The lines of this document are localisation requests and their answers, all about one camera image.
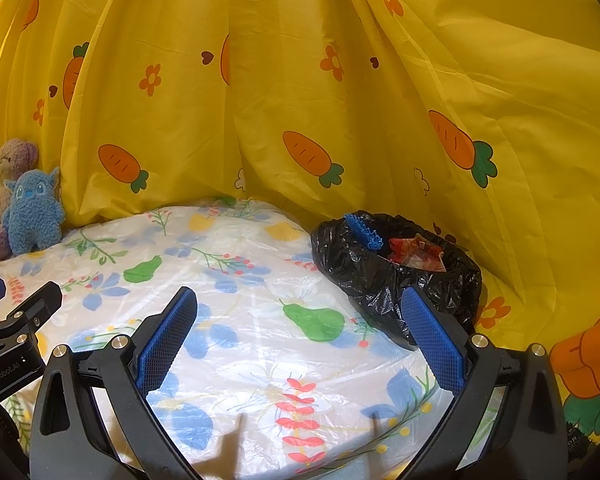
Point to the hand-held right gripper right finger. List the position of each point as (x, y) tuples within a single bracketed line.
[(437, 345)]

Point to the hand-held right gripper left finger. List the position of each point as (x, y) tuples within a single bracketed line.
[(167, 345)]

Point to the red white plastic wrapper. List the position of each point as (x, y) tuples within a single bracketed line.
[(415, 255)]

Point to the black trash bag bin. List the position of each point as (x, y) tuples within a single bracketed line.
[(360, 270)]

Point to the blue foam net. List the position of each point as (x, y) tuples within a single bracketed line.
[(362, 232)]

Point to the blue plush monster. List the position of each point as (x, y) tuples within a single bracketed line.
[(32, 215)]

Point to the floral plastic table sheet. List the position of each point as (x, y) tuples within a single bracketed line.
[(280, 360)]

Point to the purple teddy bear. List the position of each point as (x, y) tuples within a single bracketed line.
[(5, 165)]

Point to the yellow carrot print curtain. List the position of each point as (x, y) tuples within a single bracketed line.
[(330, 85)]

